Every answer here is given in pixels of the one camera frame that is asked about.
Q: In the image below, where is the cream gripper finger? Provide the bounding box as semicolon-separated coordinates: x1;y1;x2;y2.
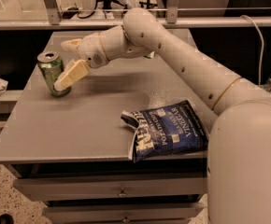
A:
53;59;90;91
61;38;81;54

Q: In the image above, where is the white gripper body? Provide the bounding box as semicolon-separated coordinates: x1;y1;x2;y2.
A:
77;33;108;68

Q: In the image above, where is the green soda can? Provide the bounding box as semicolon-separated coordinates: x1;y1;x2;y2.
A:
37;51;71;97

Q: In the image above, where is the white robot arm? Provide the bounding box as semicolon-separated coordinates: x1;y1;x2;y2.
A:
55;7;271;224

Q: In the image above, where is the green chip bag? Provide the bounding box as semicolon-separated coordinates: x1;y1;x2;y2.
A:
144;51;155;59

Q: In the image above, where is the grey drawer cabinet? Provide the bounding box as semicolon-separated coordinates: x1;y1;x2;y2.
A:
0;28;219;224

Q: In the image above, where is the blue Kettle chip bag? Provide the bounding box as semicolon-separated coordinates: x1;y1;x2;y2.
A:
121;100;208;162

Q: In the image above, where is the upper grey drawer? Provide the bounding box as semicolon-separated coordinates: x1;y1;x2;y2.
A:
13;174;207;201

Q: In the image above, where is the grey drawer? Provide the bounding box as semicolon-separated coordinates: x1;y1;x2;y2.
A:
13;174;207;201
43;203;204;224

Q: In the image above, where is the lower grey drawer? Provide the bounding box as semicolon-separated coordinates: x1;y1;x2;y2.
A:
43;203;204;224

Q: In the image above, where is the black shoe tip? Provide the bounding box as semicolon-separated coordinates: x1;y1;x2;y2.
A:
0;214;14;224

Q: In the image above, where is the metal railing frame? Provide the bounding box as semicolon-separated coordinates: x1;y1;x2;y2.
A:
0;0;271;30

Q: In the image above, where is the white cable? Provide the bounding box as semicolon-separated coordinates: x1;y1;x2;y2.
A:
240;14;265;86

